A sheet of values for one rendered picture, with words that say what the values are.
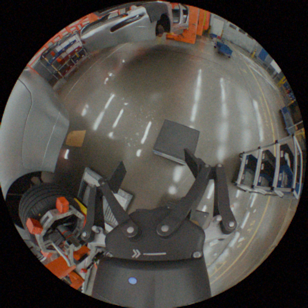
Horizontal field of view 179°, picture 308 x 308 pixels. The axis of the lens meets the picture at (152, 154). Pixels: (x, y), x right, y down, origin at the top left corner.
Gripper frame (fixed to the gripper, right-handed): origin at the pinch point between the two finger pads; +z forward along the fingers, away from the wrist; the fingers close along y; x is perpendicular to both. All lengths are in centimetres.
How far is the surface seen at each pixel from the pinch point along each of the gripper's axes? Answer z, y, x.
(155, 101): 144, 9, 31
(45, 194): 3, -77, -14
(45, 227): -16, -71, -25
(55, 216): -5, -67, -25
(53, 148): 31, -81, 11
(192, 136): 74, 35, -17
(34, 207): -11, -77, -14
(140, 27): 105, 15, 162
